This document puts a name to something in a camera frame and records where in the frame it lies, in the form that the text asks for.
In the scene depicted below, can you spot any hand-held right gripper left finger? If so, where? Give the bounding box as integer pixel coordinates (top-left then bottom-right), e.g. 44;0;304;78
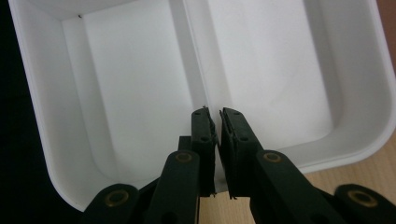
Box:
190;106;219;198

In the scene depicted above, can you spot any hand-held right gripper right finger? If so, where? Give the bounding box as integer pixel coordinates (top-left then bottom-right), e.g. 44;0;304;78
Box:
219;107;265;201

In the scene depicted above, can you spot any white divided plastic container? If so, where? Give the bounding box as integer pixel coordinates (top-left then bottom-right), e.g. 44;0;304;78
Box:
7;0;396;213

